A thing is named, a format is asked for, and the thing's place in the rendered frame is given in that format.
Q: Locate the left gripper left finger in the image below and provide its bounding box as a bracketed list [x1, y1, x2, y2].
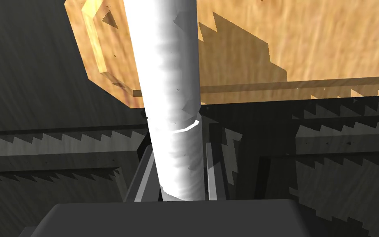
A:
[123, 144, 163, 202]

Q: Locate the white cylindrical bar handle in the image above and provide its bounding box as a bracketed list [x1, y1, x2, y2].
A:
[123, 0, 207, 202]

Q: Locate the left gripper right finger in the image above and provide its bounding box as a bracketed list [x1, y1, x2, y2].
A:
[204, 141, 227, 201]

